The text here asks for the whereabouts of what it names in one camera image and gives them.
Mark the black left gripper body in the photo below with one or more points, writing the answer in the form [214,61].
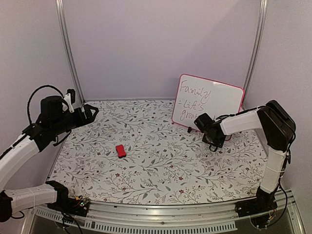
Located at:
[66,126]

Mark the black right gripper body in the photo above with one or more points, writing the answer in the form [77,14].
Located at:
[216,143]

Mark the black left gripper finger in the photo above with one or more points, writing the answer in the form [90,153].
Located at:
[89,107]
[90,115]

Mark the pink framed whiteboard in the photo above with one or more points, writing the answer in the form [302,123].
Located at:
[197,95]

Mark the red whiteboard eraser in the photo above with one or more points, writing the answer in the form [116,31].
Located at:
[120,151]

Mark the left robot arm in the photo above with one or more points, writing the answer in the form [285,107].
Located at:
[57,116]

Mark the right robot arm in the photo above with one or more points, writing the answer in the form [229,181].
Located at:
[279,130]

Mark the floral patterned table mat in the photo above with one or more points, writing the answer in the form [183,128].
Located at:
[164,164]

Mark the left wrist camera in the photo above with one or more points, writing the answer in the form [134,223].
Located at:
[68,100]

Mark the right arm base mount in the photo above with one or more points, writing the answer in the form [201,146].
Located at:
[254,206]

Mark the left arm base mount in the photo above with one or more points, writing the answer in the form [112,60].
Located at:
[73,206]

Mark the front aluminium rail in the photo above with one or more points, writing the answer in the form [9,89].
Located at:
[206,218]

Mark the left aluminium frame post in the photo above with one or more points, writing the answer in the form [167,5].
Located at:
[67,47]

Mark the aluminium frame post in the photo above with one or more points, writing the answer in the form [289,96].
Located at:
[67,47]
[256,46]

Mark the right aluminium frame post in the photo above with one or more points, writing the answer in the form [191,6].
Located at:
[256,46]

